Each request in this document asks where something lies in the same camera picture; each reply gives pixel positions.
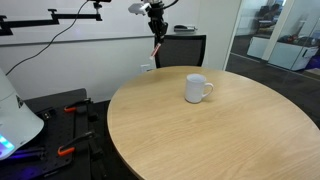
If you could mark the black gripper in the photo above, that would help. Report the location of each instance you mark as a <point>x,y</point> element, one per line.
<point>157,23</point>

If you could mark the orange marker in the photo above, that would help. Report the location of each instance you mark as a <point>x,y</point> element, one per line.
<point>155,50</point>

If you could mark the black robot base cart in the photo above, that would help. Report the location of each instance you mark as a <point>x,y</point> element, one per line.
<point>38,160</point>

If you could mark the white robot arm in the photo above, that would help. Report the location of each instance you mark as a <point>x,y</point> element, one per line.
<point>165,7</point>

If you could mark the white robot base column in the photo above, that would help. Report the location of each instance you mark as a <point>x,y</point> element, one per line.
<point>18,124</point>

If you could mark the white ceramic mug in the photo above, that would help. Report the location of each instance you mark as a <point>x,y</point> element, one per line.
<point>197,88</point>

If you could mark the black stapler on ledge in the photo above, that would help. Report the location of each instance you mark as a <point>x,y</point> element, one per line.
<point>183,28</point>

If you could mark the black mesh office chair far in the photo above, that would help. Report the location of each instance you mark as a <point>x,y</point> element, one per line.
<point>180,50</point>

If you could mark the round wooden table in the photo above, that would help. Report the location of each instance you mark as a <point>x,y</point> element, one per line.
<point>242,130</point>

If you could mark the white storage cabinet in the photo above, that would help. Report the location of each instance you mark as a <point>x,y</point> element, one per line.
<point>289,56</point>

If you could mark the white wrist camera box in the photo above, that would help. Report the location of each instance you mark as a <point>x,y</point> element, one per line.
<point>139,8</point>

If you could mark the white wall outlet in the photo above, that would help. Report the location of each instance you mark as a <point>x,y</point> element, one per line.
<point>145,68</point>

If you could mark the orange handled clamp upper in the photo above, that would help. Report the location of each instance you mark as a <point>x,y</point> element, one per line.
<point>73,107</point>

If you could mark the orange handled clamp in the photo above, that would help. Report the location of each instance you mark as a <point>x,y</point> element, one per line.
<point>70,146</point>
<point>73,107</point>

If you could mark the orange handled clamp lower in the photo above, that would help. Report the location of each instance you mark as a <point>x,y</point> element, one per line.
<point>70,146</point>

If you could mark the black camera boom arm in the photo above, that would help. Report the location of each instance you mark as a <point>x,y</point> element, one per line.
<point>6,27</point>

